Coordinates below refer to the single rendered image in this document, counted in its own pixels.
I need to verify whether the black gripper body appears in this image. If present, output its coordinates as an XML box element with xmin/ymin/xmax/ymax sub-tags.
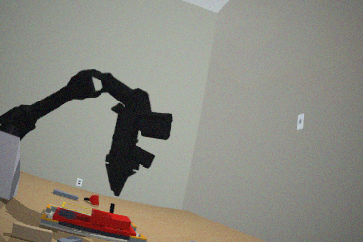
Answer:
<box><xmin>105</xmin><ymin>130</ymin><xmax>140</xmax><ymax>171</ymax></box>

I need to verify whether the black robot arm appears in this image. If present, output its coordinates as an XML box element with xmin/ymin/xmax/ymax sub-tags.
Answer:
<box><xmin>0</xmin><ymin>69</ymin><xmax>173</xmax><ymax>169</ymax></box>

